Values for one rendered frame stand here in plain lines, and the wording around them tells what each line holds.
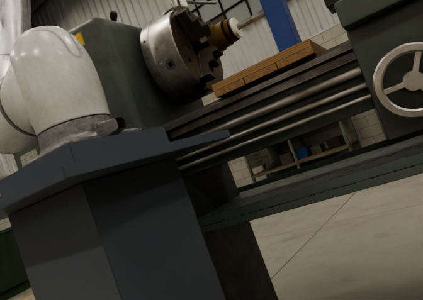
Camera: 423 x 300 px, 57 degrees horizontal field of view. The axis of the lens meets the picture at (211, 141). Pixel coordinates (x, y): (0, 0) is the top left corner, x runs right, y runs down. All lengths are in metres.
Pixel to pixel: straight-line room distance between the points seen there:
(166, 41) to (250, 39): 7.52
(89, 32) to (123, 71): 0.17
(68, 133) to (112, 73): 0.49
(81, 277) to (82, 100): 0.33
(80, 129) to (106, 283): 0.29
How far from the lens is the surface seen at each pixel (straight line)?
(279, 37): 1.22
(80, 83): 0.81
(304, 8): 8.31
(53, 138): 0.79
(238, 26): 1.31
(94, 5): 11.99
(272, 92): 1.09
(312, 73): 1.07
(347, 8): 0.92
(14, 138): 0.95
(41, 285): 0.85
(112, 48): 1.26
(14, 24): 1.11
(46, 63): 0.82
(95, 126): 0.78
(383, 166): 0.91
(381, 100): 0.90
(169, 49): 1.24
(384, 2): 0.92
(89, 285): 0.73
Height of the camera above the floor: 0.68
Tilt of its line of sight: 4 degrees up
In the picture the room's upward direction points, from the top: 20 degrees counter-clockwise
